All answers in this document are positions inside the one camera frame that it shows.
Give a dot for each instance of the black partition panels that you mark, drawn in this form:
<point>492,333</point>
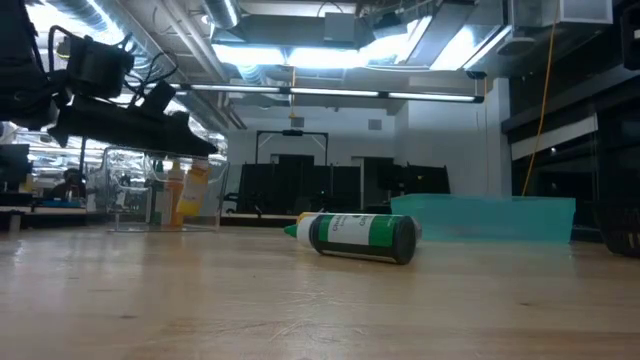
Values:
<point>265,185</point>

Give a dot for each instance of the clear plastic bin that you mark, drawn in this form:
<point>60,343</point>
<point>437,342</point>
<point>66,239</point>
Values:
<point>100,215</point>

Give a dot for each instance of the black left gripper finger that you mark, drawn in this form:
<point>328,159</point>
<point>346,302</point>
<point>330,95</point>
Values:
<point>140,132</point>

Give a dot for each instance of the yellow ink bottle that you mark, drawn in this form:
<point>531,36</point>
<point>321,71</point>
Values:
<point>195,192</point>

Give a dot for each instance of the silver ventilation duct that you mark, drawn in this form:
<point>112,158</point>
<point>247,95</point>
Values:
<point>222,12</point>

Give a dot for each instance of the black mesh basket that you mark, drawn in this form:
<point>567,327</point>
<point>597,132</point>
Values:
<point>622,230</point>

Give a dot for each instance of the person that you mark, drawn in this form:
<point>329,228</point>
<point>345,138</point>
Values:
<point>72,182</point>

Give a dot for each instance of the long overhead light bar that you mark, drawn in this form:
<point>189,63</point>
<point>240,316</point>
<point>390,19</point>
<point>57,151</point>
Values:
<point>330,92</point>

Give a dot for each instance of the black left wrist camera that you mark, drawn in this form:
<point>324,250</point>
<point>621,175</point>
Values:
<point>100,67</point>

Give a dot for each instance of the grey ceiling box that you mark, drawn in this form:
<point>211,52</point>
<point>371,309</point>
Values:
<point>340,27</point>

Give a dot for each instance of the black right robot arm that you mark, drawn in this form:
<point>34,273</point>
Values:
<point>632,35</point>

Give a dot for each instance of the black background rig frame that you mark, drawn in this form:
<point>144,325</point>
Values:
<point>292,133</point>

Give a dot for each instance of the teal plastic bin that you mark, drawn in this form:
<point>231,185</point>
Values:
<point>500,220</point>

